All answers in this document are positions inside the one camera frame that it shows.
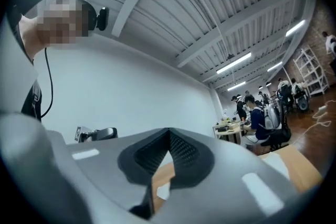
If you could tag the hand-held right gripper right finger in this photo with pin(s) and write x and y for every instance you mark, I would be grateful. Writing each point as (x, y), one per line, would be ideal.
(225, 165)

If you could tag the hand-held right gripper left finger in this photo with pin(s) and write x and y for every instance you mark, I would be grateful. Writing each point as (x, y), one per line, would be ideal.
(105, 165)

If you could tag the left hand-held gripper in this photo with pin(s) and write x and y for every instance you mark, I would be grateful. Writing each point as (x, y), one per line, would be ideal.
(101, 134)

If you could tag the light wooden work table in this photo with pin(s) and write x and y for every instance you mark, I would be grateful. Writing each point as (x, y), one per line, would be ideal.
(228, 131)

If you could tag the black office chair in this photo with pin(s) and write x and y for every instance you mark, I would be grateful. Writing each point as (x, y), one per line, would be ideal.
(282, 126)

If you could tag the silver backpack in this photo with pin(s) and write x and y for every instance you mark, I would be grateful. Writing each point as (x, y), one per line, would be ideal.
(271, 114)

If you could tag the long ceiling light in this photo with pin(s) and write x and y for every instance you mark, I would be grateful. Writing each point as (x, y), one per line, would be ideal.
(233, 63)
(295, 28)
(274, 66)
(236, 86)

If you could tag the person's head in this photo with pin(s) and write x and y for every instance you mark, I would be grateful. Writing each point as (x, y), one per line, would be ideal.
(63, 23)

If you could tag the white metal shelf rack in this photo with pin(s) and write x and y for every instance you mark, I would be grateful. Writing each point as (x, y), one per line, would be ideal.
(312, 73)

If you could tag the black head-mounted camera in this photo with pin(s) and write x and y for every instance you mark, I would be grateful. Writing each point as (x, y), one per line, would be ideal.
(102, 18)

